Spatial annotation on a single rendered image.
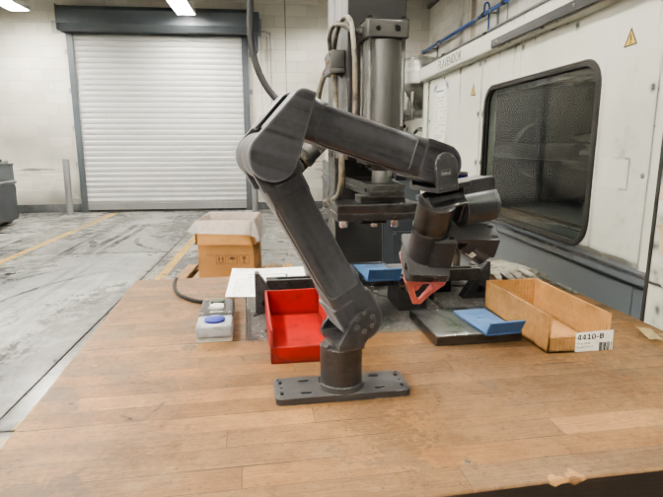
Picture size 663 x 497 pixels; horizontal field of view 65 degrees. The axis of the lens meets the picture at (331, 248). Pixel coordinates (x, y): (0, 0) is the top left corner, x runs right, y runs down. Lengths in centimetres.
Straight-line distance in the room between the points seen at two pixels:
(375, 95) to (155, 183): 955
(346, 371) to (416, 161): 31
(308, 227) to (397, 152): 16
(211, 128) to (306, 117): 968
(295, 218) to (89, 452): 38
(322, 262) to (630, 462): 44
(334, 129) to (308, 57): 977
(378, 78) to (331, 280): 53
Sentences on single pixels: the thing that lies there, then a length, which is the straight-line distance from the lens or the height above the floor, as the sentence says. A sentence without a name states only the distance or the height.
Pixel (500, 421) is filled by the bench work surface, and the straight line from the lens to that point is 77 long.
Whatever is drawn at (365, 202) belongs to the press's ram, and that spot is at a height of 114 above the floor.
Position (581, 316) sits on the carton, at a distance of 112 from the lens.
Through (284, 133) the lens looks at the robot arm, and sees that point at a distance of 66.
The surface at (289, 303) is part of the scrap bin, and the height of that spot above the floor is 93.
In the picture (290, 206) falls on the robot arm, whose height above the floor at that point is 119.
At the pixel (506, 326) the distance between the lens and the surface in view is 101.
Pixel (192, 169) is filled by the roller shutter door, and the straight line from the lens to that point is 1040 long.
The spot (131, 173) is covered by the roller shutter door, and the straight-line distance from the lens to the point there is 1064.
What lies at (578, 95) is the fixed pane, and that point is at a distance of 168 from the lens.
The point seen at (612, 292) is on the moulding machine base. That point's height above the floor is 90.
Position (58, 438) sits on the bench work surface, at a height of 90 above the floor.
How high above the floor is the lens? 127
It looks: 11 degrees down
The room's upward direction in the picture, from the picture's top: straight up
